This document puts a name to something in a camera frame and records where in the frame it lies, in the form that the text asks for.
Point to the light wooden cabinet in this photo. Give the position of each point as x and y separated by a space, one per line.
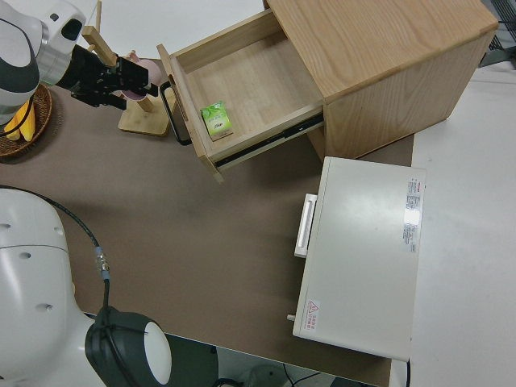
383 60

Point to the white toaster oven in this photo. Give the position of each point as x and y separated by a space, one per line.
359 258

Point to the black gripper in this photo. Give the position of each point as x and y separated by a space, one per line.
84 76

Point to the brown table mat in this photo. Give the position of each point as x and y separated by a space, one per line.
201 242

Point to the yellow corn cob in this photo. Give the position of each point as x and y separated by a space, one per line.
12 131
28 125

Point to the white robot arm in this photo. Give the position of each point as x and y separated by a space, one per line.
24 282

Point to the pink mug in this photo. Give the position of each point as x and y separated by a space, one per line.
155 72

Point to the wooden drawer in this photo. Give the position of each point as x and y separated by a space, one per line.
250 76

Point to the small green carton box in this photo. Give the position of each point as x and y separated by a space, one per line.
217 119

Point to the wooden mug tree stand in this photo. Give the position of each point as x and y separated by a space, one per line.
141 123

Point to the round wicker basket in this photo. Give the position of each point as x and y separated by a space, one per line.
42 121

